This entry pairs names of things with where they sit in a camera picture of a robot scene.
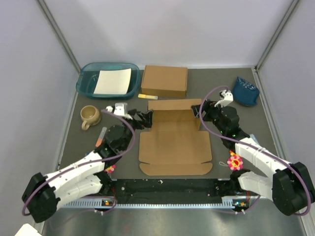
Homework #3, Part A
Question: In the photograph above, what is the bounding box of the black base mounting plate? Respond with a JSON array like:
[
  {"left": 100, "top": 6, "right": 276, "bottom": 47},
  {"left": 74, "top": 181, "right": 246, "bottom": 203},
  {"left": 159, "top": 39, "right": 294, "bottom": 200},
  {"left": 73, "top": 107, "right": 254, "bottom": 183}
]
[{"left": 83, "top": 178, "right": 261, "bottom": 205}]

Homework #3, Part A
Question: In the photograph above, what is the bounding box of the brown cardboard box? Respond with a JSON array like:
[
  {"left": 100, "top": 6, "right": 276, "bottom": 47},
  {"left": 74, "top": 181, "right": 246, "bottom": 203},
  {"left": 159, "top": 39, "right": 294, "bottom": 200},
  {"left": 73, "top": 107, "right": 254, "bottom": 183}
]
[
  {"left": 139, "top": 99, "right": 213, "bottom": 176},
  {"left": 141, "top": 65, "right": 188, "bottom": 98}
]

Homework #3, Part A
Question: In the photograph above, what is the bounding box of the pink flower toy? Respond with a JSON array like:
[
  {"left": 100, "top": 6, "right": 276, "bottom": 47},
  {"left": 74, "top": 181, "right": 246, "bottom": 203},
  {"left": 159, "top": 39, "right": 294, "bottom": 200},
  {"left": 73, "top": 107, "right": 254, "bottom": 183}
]
[
  {"left": 227, "top": 155, "right": 243, "bottom": 171},
  {"left": 104, "top": 165, "right": 116, "bottom": 174}
]

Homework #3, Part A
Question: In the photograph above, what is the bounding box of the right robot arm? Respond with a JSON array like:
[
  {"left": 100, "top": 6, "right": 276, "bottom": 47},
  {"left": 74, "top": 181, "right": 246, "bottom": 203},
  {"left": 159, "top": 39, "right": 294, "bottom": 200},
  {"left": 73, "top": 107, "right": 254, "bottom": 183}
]
[{"left": 191, "top": 100, "right": 315, "bottom": 216}]

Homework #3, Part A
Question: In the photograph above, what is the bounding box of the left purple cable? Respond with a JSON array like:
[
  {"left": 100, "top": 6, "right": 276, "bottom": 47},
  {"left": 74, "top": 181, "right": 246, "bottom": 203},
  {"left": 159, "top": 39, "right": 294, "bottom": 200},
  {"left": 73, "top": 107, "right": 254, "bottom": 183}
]
[{"left": 22, "top": 109, "right": 136, "bottom": 217}]

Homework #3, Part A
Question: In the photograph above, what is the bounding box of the white paper sheet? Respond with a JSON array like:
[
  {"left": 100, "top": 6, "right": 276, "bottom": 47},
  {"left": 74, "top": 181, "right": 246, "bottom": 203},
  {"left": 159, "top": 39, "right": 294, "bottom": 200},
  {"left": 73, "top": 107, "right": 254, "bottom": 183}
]
[{"left": 94, "top": 68, "right": 132, "bottom": 95}]

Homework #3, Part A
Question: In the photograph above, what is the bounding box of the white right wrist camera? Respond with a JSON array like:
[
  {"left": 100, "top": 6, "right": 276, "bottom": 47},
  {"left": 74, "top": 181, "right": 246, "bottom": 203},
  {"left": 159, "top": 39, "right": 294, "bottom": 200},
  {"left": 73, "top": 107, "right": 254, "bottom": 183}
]
[{"left": 214, "top": 89, "right": 233, "bottom": 108}]

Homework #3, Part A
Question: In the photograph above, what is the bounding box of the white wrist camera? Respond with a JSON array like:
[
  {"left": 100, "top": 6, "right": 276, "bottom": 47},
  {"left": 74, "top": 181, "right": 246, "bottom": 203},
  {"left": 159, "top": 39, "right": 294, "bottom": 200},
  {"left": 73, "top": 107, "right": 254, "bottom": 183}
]
[
  {"left": 105, "top": 102, "right": 132, "bottom": 119},
  {"left": 214, "top": 89, "right": 233, "bottom": 108}
]

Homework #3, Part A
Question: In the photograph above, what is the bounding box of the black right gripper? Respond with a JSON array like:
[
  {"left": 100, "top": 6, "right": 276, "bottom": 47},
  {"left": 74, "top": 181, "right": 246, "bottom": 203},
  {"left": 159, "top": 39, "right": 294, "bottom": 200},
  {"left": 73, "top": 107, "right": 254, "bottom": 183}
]
[{"left": 192, "top": 99, "right": 227, "bottom": 135}]

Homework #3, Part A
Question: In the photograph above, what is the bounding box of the pink flower toy right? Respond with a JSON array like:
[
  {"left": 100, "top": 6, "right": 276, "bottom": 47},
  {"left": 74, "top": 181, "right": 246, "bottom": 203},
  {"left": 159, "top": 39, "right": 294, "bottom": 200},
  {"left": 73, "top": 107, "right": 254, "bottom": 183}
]
[{"left": 227, "top": 155, "right": 243, "bottom": 171}]

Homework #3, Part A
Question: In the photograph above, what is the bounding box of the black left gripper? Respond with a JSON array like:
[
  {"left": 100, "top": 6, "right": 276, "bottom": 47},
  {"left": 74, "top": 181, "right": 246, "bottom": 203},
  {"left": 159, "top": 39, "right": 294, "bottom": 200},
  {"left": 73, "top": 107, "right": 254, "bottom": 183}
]
[{"left": 121, "top": 109, "right": 153, "bottom": 151}]

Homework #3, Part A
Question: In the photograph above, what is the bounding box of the yellow white marker pen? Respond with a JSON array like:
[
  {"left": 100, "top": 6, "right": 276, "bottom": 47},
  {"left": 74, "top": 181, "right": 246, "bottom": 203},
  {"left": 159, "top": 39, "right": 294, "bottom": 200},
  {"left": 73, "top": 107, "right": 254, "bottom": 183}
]
[{"left": 138, "top": 93, "right": 158, "bottom": 100}]

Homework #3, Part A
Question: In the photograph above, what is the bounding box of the light blue pen right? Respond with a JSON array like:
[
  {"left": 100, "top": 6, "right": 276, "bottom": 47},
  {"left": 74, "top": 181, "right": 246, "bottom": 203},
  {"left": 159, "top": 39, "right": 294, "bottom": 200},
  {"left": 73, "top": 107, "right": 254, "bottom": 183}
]
[{"left": 250, "top": 134, "right": 258, "bottom": 143}]

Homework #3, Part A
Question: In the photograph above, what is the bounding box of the white object bottom corner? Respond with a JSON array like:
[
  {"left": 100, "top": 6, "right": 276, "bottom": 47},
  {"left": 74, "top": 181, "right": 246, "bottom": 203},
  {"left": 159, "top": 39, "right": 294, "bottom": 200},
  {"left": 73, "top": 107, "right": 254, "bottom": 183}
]
[{"left": 15, "top": 223, "right": 42, "bottom": 236}]

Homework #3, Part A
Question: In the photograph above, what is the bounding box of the grey slotted cable duct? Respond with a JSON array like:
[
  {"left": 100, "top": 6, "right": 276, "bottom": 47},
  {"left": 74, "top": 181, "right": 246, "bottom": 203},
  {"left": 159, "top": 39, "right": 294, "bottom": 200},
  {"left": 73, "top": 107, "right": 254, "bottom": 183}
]
[{"left": 62, "top": 198, "right": 248, "bottom": 209}]

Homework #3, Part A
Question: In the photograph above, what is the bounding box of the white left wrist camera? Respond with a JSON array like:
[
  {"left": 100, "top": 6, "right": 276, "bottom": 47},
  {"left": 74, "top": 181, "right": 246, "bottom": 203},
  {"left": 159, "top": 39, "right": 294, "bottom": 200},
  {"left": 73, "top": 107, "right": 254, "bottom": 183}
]
[{"left": 105, "top": 102, "right": 132, "bottom": 119}]

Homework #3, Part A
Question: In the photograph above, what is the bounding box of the folded brown cardboard box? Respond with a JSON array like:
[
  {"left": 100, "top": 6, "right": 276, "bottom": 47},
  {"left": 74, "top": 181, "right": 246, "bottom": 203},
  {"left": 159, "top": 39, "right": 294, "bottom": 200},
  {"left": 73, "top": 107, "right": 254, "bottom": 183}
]
[{"left": 141, "top": 65, "right": 188, "bottom": 98}]

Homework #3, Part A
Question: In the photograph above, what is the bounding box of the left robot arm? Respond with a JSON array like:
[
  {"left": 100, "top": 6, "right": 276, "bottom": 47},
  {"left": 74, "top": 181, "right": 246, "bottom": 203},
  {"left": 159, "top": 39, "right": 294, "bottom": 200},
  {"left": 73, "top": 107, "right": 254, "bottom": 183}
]
[{"left": 22, "top": 103, "right": 153, "bottom": 223}]

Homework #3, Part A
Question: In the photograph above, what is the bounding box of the grey orange marker pen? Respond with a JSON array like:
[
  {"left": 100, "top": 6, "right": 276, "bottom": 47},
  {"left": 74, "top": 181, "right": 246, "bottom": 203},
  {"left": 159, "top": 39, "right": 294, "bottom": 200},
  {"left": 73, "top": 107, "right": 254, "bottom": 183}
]
[{"left": 95, "top": 127, "right": 107, "bottom": 148}]

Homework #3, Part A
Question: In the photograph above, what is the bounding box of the beige ceramic mug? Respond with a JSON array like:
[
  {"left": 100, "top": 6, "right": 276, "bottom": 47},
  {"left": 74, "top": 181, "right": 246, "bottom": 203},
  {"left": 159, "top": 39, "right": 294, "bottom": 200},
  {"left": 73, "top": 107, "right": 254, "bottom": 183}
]
[{"left": 80, "top": 105, "right": 101, "bottom": 131}]

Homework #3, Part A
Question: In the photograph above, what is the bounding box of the pink flower toy left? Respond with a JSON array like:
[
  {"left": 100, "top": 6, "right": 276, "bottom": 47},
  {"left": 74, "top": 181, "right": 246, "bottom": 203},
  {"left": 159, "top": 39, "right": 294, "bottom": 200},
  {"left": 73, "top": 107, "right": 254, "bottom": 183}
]
[{"left": 104, "top": 165, "right": 116, "bottom": 174}]

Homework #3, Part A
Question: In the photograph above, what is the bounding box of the dark blue crumpled bag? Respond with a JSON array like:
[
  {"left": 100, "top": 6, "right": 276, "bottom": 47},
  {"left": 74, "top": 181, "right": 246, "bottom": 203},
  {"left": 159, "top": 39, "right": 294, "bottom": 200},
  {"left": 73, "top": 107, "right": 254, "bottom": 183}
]
[{"left": 232, "top": 77, "right": 260, "bottom": 107}]

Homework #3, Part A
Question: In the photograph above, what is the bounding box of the teal plastic bin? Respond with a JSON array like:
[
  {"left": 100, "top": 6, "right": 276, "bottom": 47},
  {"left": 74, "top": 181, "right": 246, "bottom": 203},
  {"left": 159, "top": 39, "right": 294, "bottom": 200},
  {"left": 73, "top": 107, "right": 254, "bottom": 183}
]
[{"left": 76, "top": 62, "right": 141, "bottom": 100}]

